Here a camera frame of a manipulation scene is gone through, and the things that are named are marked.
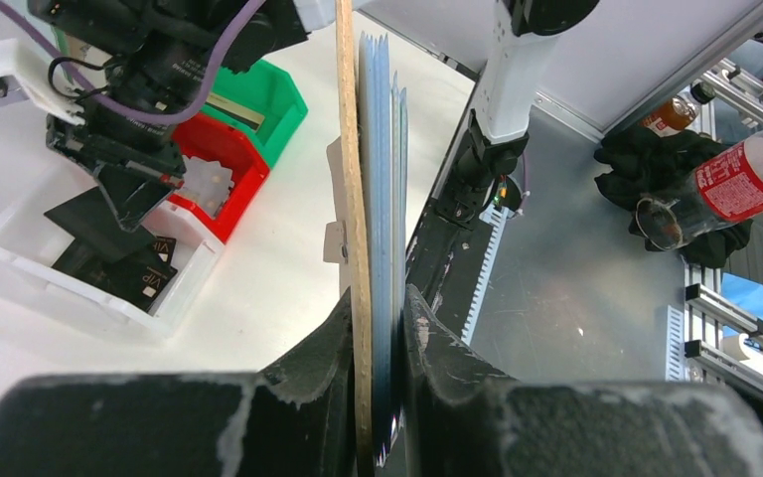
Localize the cola bottle red label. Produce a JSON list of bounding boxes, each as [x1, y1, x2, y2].
[[634, 131, 763, 250]]

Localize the orange bottle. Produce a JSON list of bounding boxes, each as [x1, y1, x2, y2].
[[639, 96, 697, 137]]

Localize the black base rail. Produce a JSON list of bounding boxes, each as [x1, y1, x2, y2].
[[406, 199, 494, 337]]

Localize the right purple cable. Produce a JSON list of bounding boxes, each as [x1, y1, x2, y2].
[[0, 0, 267, 127]]

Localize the white cable duct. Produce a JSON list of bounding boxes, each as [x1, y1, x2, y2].
[[461, 207, 510, 345]]

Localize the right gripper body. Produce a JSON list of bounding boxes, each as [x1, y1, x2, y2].
[[46, 102, 186, 192]]

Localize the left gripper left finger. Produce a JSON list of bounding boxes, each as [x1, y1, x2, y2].
[[0, 296, 356, 476]]

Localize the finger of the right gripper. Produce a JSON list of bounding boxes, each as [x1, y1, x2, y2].
[[94, 165, 173, 232]]

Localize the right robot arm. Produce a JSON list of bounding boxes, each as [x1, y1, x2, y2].
[[27, 1, 597, 232]]

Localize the gold card in green bin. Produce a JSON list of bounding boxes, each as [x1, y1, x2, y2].
[[206, 92, 265, 132]]

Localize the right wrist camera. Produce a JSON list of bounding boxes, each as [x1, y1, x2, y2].
[[0, 39, 85, 125]]

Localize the green plastic bin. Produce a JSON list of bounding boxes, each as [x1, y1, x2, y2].
[[55, 26, 310, 169]]

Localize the tan leather card holder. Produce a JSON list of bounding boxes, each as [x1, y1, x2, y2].
[[334, 1, 408, 476]]

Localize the black card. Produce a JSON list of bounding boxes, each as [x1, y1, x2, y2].
[[44, 187, 155, 262]]

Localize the black VIP cards in tray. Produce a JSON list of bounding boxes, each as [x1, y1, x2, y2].
[[52, 236, 178, 312]]

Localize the red plastic bin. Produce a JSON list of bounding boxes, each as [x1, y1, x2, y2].
[[169, 113, 270, 243]]

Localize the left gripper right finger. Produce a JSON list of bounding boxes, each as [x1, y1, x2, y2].
[[402, 286, 763, 476]]

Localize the clear plastic tray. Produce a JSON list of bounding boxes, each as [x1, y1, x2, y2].
[[0, 165, 225, 338]]

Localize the white cards in red bin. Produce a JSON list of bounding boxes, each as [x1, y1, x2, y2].
[[176, 155, 234, 219]]

